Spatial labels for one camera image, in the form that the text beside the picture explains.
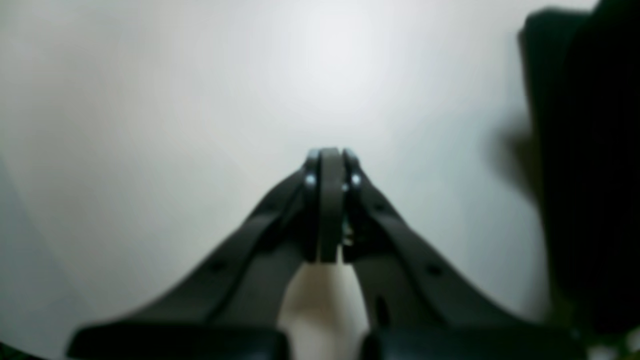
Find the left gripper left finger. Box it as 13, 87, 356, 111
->
66, 149, 327, 360

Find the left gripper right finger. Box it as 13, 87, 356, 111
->
330, 149, 586, 360

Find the black t-shirt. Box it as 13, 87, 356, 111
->
519, 0, 640, 335

